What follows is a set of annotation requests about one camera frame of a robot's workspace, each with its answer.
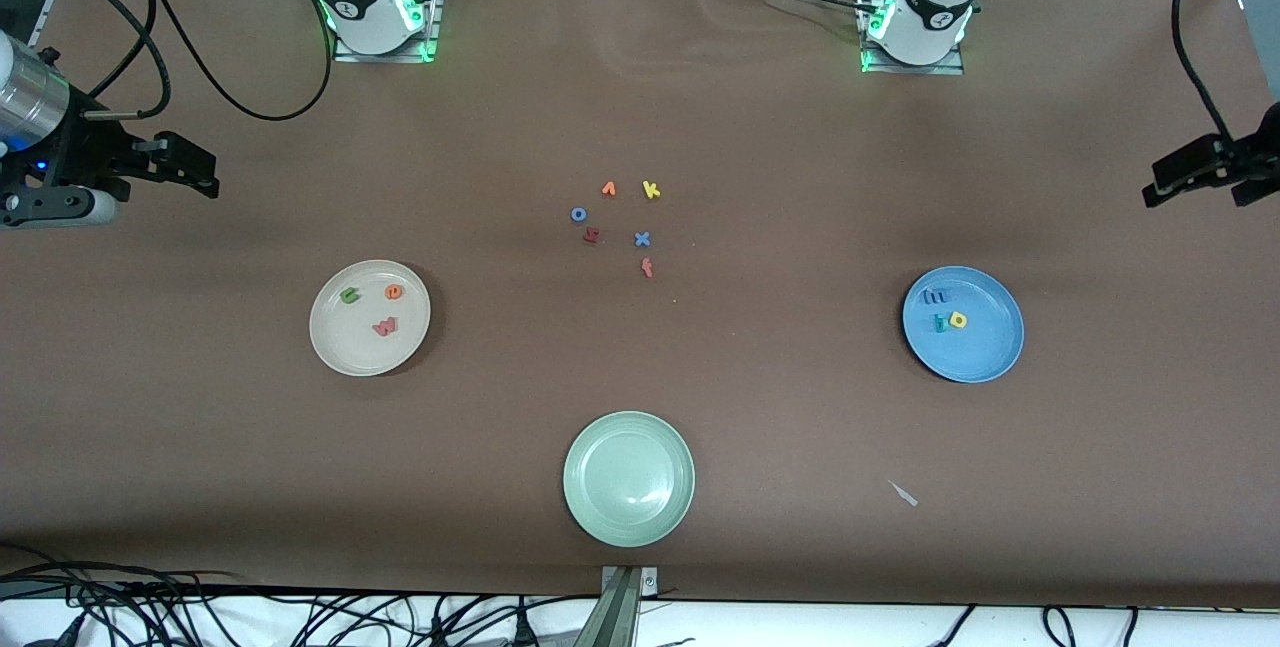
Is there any beige brown plate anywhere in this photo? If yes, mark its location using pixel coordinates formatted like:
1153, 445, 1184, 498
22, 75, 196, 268
309, 259, 432, 377

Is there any blue plate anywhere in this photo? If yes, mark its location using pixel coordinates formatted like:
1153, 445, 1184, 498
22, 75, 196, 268
902, 266, 1026, 384

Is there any pale green plate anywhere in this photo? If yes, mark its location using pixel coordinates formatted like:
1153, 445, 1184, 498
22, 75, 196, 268
562, 411, 696, 549

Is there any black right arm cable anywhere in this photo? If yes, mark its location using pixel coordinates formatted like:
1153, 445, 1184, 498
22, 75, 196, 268
85, 0, 333, 122

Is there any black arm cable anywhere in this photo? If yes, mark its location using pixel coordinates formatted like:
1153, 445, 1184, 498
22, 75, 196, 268
1172, 0, 1237, 143
85, 0, 333, 122

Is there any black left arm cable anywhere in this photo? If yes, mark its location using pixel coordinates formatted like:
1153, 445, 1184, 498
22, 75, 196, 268
1172, 0, 1237, 143

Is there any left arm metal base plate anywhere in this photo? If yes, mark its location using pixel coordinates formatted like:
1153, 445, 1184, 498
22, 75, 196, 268
858, 0, 966, 76

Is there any black cable bundle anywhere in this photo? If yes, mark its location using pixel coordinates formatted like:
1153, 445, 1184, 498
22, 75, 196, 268
0, 577, 601, 647

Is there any aluminium bracket at table edge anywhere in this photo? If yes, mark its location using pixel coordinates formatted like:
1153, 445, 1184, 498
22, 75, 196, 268
575, 565, 661, 647

